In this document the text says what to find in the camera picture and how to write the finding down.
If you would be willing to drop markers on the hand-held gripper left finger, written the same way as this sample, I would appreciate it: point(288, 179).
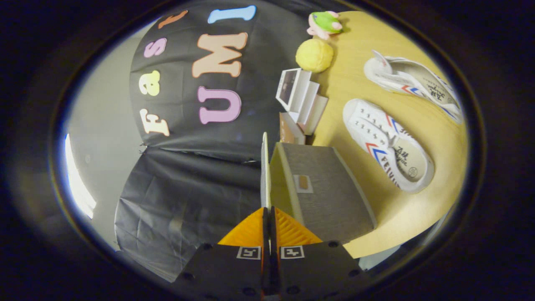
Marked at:
point(225, 271)

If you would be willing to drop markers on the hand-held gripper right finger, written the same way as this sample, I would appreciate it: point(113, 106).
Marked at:
point(317, 271)

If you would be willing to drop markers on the grey storage box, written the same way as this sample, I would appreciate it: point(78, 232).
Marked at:
point(326, 196)

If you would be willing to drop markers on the white canvas shoe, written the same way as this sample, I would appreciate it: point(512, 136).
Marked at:
point(388, 146)
point(411, 81)

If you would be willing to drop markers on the small brown box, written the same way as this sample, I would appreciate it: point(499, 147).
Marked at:
point(289, 131)

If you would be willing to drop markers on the plain white box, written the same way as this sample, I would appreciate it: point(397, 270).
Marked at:
point(318, 115)
point(311, 98)

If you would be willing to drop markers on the black backdrop cloth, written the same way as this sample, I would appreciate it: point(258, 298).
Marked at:
point(192, 179)

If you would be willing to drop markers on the yellow plush ball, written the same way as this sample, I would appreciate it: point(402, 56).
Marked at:
point(314, 55)

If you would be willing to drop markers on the green and pink plush toy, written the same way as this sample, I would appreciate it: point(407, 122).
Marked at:
point(326, 23)

